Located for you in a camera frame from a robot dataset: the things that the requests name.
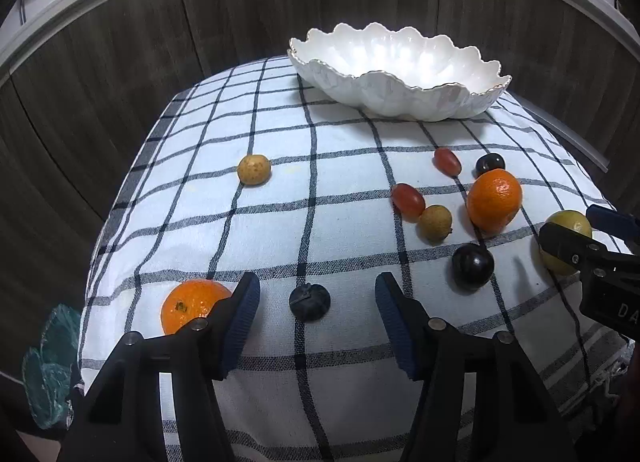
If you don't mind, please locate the yellow-green round fruit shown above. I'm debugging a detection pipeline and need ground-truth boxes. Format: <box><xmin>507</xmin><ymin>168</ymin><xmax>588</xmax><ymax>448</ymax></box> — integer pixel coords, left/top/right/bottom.
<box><xmin>539</xmin><ymin>209</ymin><xmax>592</xmax><ymax>277</ymax></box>

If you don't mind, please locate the mandarin orange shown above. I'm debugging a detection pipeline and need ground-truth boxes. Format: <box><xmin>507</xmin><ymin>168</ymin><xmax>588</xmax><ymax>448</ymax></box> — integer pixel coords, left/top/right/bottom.
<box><xmin>465</xmin><ymin>168</ymin><xmax>523</xmax><ymax>234</ymax></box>
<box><xmin>160</xmin><ymin>279</ymin><xmax>231</xmax><ymax>335</ymax></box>

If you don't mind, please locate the large dark plum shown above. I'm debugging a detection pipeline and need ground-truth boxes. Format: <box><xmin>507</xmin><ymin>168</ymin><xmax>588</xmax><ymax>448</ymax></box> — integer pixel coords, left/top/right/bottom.
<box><xmin>451</xmin><ymin>243</ymin><xmax>495</xmax><ymax>291</ymax></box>

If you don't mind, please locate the small dark grape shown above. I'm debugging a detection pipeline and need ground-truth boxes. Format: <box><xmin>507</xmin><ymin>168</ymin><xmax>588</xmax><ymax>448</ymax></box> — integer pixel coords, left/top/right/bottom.
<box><xmin>475</xmin><ymin>153</ymin><xmax>506</xmax><ymax>177</ymax></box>

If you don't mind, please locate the brown longan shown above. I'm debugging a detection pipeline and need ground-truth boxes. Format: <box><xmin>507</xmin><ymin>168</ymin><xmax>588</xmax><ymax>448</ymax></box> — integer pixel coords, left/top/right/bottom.
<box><xmin>418</xmin><ymin>205</ymin><xmax>452</xmax><ymax>242</ymax></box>
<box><xmin>236</xmin><ymin>154</ymin><xmax>271</xmax><ymax>185</ymax></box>

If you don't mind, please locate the dark blueberry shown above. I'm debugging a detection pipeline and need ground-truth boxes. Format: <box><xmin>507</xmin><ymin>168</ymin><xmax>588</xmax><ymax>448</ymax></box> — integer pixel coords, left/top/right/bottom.
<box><xmin>288</xmin><ymin>283</ymin><xmax>331</xmax><ymax>323</ymax></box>

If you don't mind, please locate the teal glass dish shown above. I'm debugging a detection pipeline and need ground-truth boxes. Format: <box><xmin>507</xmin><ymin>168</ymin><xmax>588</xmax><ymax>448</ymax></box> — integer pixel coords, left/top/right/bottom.
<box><xmin>22</xmin><ymin>305</ymin><xmax>80</xmax><ymax>430</ymax></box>

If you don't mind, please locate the white scalloped ceramic bowl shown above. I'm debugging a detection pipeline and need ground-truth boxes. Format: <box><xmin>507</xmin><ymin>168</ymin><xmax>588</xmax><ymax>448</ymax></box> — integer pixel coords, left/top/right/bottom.
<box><xmin>288</xmin><ymin>22</ymin><xmax>512</xmax><ymax>122</ymax></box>

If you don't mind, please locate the checkered white blue cloth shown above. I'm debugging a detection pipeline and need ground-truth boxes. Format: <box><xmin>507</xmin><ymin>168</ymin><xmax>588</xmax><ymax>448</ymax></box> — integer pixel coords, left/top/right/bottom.
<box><xmin>78</xmin><ymin>56</ymin><xmax>626</xmax><ymax>461</ymax></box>

